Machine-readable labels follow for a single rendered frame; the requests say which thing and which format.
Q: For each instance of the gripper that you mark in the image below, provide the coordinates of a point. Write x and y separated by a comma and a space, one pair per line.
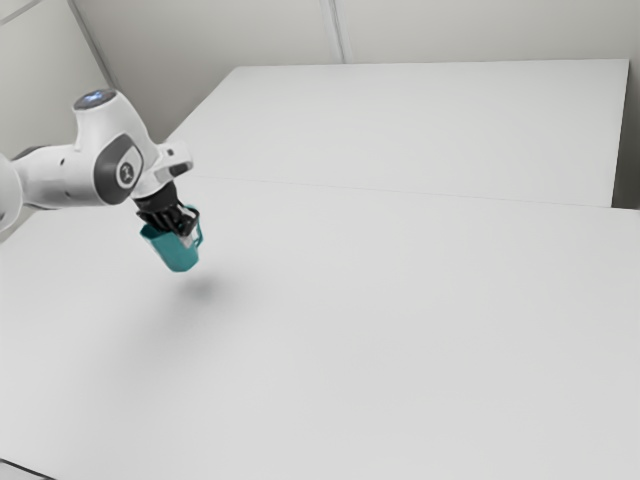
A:
159, 205

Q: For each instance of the teal faceted mug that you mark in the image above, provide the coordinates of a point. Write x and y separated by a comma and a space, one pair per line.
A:
176, 253

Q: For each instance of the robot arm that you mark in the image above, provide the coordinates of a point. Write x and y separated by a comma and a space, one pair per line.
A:
60, 170

